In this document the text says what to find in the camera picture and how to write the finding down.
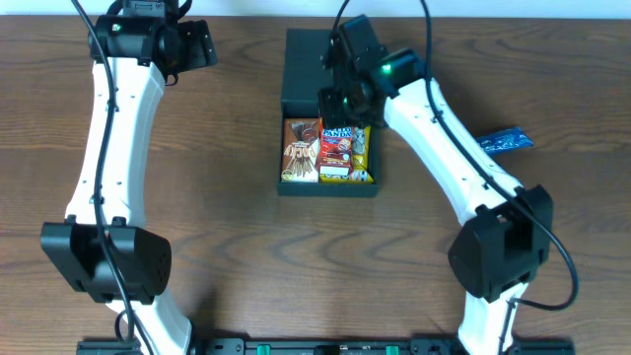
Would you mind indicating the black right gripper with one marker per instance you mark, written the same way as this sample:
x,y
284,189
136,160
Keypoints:
x,y
332,106

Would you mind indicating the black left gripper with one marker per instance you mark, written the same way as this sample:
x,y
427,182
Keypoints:
x,y
195,42

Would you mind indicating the yellow Hacks candy bag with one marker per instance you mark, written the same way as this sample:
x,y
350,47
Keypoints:
x,y
360,160

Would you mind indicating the red Hello Panda box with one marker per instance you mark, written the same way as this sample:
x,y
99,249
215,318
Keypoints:
x,y
335,151

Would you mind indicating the dark green box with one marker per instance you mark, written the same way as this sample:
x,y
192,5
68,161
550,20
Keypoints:
x,y
303,76

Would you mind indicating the brown Pocky box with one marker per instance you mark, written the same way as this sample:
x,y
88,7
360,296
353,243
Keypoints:
x,y
300,150

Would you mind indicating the blue Oreo cookie pack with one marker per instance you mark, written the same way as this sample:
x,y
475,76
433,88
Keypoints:
x,y
504,141

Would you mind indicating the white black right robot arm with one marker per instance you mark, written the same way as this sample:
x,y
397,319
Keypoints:
x,y
498,249

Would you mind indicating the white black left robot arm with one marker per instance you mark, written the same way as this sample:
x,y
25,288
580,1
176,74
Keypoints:
x,y
102,247

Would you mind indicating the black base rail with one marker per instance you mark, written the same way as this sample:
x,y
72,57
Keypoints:
x,y
418,346

